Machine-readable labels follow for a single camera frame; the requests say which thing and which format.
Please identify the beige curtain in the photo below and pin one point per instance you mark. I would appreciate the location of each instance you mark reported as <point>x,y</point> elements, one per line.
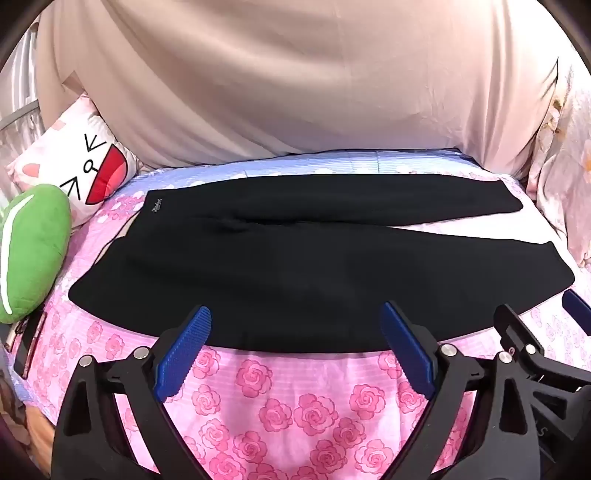
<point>286,78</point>

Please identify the dark flat device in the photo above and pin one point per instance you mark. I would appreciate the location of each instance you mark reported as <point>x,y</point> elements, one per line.
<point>25,344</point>

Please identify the pink floral bed sheet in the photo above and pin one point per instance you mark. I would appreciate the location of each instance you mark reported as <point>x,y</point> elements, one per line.
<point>300,415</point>

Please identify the cartoon face pillow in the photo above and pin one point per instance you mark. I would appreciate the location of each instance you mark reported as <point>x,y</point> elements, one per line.
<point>87,161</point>

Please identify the black pants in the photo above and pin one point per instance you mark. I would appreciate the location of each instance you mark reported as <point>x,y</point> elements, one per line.
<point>300,272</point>

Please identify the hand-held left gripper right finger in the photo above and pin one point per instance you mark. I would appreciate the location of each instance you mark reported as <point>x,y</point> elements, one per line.
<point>408,353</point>

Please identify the pale sheer curtain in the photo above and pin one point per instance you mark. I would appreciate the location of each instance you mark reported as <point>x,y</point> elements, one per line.
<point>16,92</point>

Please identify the pale floral cloth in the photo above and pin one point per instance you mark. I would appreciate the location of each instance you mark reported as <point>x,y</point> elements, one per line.
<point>568,175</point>

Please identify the green plush toy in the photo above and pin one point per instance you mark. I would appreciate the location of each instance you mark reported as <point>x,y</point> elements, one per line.
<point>32,249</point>

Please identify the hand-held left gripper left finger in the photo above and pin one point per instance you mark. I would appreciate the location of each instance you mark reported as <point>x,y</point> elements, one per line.
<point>182,355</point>

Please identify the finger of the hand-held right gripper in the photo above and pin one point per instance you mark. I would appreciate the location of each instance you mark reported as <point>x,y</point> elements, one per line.
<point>578,309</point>
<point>517,330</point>

